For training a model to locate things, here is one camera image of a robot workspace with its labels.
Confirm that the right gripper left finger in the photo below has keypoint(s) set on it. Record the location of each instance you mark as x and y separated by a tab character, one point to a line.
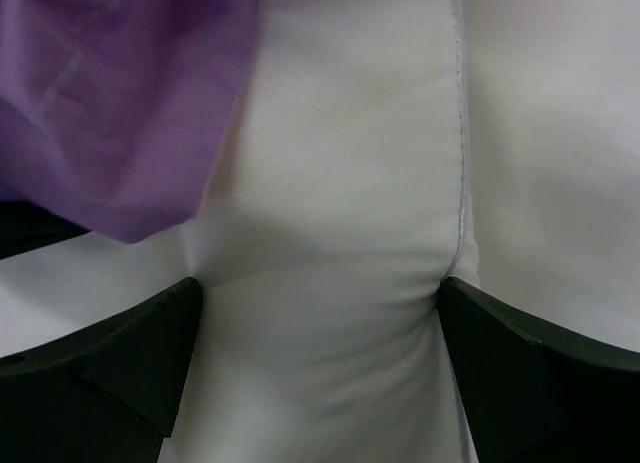
109	392

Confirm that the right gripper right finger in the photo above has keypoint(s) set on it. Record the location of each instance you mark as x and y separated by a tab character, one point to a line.
533	391

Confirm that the white pillow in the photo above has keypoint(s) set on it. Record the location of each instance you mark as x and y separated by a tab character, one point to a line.
376	148

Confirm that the pink princess pillowcase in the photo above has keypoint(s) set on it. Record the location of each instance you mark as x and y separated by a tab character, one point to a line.
113	111

